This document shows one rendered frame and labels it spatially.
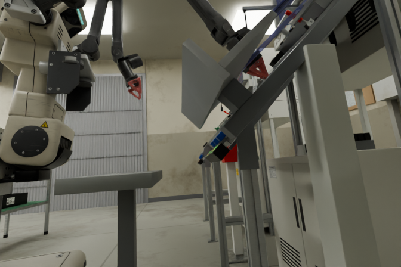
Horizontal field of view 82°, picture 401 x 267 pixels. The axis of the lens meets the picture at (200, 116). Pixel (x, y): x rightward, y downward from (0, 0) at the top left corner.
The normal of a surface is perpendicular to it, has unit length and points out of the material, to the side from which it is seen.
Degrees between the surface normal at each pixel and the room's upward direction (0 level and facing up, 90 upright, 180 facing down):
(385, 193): 90
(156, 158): 90
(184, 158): 90
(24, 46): 90
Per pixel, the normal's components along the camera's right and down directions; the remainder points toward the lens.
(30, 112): 0.29, -0.22
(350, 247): 0.08, -0.21
